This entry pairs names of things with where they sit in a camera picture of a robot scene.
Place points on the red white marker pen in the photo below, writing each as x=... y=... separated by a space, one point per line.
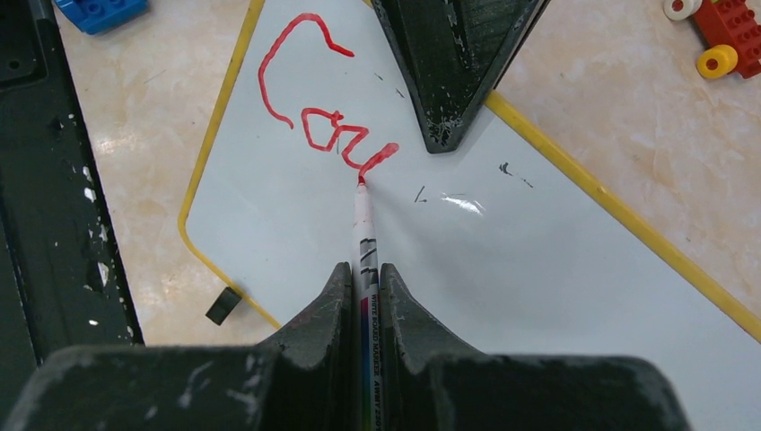
x=366 y=286

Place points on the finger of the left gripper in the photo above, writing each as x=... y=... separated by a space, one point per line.
x=452 y=54

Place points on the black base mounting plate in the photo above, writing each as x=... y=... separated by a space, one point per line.
x=63 y=282

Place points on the white whiteboard yellow edge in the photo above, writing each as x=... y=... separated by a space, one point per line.
x=507 y=240

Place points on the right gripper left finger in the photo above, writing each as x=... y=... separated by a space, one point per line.
x=297 y=379

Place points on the black whiteboard clip foot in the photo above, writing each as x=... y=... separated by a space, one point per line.
x=223 y=306

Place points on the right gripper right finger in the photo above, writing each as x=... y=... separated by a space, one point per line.
x=437 y=381

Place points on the blue toy car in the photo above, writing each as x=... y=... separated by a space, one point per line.
x=96 y=16

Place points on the red green brick toy car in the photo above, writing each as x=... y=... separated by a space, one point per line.
x=729 y=28

